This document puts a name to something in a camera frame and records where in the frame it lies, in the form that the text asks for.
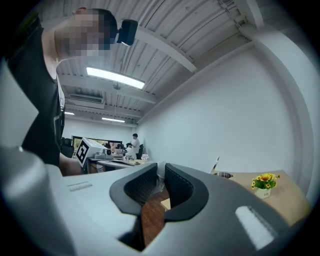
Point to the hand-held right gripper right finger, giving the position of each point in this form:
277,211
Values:
197,197

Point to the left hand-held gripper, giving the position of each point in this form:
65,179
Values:
86,150

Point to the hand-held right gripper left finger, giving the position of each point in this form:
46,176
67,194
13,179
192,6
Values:
120,192

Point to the person's left forearm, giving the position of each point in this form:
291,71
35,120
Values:
70,166

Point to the black office chair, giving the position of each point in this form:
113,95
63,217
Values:
141,149
67,147

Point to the round metal bowl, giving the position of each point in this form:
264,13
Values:
223,175

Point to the small ceiling light panel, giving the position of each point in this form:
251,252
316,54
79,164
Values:
113,120
69,113

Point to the small white flower bouquet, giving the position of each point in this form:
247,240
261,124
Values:
145,156

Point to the white ceiling air conditioner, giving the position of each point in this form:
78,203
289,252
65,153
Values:
86,100

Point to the potted yellow sunflowers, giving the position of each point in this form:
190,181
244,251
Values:
264,183

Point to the person's black shirt torso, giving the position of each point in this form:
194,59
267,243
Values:
37,100

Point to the long ceiling light panel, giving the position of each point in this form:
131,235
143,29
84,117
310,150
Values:
115,77

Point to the person's head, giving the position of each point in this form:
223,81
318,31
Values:
82,35

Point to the black head-worn camera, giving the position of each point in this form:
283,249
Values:
127,32

